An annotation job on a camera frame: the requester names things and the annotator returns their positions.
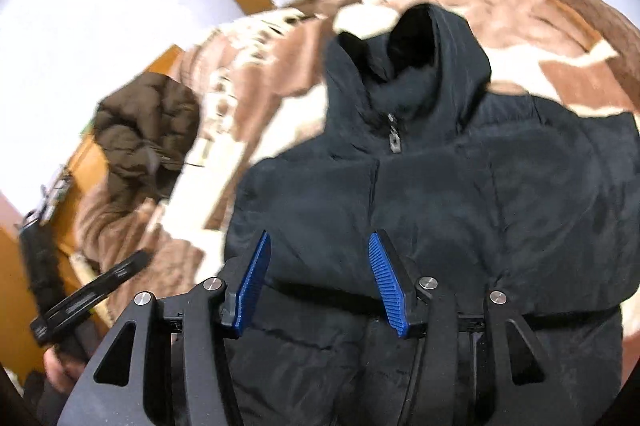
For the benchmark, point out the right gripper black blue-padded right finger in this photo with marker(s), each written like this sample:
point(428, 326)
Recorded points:
point(488, 369)

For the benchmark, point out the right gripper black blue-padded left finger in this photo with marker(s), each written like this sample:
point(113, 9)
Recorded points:
point(128, 380)

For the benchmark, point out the black puffer jacket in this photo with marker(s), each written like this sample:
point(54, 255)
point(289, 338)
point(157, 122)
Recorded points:
point(440, 225)

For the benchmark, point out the person's left hand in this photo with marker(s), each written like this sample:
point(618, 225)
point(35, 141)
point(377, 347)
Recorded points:
point(62, 370)

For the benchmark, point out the brown puffer jacket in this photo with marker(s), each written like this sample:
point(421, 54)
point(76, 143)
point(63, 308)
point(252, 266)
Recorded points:
point(145, 129)

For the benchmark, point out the brown cartoon plush blanket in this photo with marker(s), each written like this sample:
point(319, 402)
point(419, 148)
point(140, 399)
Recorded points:
point(350, 70)

